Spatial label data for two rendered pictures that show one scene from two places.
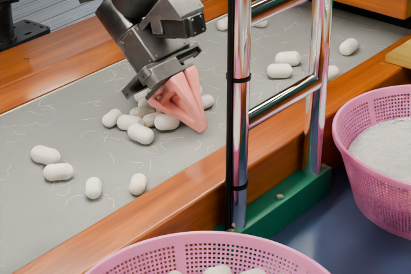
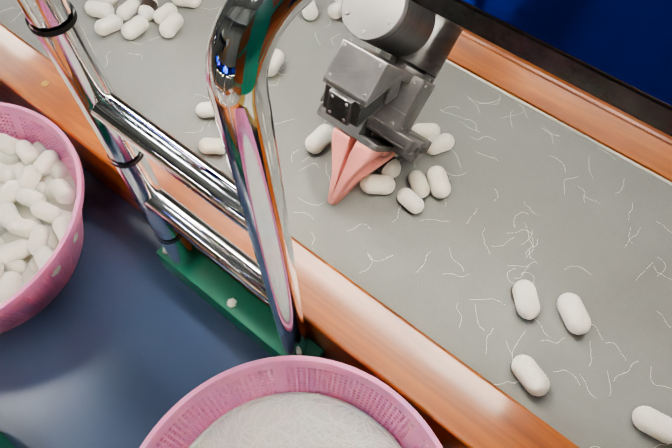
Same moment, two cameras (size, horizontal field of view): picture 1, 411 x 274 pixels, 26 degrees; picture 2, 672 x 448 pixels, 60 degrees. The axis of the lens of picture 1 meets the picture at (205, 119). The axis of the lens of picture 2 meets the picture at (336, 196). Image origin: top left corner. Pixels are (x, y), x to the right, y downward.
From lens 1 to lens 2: 1.02 m
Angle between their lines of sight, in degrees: 65
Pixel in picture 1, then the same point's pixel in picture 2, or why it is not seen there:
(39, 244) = (131, 85)
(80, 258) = (65, 107)
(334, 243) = (198, 380)
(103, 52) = (525, 79)
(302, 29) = not seen: outside the picture
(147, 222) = not seen: hidden behind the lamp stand
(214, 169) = (209, 210)
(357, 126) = (380, 413)
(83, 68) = (486, 67)
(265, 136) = not seen: hidden behind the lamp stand
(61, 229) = (154, 97)
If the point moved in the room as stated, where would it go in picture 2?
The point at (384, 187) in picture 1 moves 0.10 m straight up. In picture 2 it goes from (179, 423) to (145, 399)
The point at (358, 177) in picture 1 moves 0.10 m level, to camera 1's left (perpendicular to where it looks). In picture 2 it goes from (229, 395) to (235, 286)
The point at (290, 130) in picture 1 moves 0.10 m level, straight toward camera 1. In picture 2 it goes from (305, 299) to (194, 291)
